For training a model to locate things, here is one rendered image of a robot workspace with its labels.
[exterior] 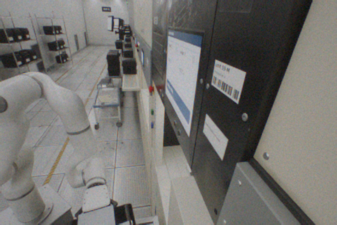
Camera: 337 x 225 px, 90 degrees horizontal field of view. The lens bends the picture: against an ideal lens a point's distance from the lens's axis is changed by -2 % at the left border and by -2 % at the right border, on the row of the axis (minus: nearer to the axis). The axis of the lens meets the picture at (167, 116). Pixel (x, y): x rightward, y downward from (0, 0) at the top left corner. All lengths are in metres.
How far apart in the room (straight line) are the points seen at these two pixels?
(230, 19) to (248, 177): 0.19
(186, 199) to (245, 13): 0.31
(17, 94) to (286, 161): 0.69
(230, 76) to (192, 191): 0.24
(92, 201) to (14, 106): 0.43
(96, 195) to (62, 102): 0.38
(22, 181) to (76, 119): 0.49
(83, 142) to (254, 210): 0.64
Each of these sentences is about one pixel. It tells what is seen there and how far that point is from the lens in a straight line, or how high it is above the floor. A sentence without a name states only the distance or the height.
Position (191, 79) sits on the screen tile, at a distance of 0.36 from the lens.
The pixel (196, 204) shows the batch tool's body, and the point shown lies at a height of 1.40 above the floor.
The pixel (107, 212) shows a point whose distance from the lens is 0.74.
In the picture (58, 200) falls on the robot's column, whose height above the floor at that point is 0.76.
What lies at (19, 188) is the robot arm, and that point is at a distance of 1.08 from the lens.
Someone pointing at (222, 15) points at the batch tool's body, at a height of 1.71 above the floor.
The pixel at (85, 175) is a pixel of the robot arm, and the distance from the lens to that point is 0.88.
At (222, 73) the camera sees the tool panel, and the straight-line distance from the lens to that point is 0.25.
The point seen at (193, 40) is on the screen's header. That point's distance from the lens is 0.37.
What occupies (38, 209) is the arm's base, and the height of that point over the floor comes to 0.81.
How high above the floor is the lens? 1.70
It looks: 29 degrees down
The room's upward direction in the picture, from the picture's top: 3 degrees clockwise
